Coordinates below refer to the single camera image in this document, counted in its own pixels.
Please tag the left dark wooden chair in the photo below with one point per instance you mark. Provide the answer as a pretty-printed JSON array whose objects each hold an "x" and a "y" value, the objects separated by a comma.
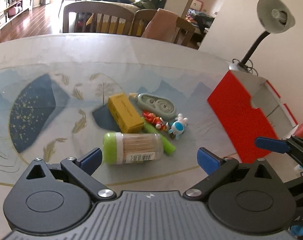
[{"x": 97, "y": 17}]

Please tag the pink cloth on chair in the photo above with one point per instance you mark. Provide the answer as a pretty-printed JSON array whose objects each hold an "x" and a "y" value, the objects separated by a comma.
[{"x": 162, "y": 26}]

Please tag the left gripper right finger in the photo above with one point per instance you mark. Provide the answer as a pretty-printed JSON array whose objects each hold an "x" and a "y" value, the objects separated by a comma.
[{"x": 217, "y": 170}]

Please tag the yellow small box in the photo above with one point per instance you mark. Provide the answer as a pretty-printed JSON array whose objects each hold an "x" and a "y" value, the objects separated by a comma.
[{"x": 124, "y": 114}]

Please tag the dark wooden chair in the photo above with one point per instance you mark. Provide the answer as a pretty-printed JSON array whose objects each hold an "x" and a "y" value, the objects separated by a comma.
[
  {"x": 97, "y": 17},
  {"x": 184, "y": 29}
]

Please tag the grey desk lamp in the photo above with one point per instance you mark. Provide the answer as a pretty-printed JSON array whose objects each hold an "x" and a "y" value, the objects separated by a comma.
[{"x": 275, "y": 17}]

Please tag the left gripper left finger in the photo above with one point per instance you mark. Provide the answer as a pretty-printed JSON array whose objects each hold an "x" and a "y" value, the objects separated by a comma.
[{"x": 80, "y": 171}]

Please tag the patterned table mat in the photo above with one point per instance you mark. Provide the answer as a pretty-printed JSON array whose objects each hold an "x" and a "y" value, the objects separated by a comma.
[{"x": 60, "y": 110}]

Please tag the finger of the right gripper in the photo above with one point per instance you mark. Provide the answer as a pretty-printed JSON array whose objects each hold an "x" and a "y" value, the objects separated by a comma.
[{"x": 272, "y": 145}]

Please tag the red cardboard box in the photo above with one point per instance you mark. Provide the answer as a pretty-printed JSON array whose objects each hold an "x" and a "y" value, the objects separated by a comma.
[{"x": 248, "y": 107}]

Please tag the blue gloved right hand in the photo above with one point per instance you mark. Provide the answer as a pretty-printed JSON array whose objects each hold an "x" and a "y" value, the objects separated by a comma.
[{"x": 296, "y": 230}]

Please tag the red ox keychain figure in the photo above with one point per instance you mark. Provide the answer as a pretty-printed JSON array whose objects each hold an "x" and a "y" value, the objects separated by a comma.
[{"x": 155, "y": 121}]

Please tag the right dark wooden chair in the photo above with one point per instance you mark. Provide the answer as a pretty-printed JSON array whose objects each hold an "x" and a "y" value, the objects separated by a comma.
[{"x": 184, "y": 29}]

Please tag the green marker pen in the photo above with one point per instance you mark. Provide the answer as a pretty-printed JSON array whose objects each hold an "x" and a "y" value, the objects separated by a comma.
[{"x": 168, "y": 147}]

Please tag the grey correction tape dispenser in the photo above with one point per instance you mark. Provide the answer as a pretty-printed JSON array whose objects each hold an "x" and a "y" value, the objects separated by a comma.
[{"x": 160, "y": 106}]

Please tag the white blue bunny figure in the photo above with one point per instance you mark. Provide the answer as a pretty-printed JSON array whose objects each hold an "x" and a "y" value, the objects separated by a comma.
[{"x": 177, "y": 128}]

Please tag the toothpick jar green lid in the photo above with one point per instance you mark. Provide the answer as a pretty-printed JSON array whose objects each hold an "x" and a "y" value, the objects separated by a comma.
[{"x": 120, "y": 148}]

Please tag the wooden tv console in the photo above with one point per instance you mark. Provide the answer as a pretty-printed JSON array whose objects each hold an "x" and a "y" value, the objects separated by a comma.
[{"x": 13, "y": 10}]

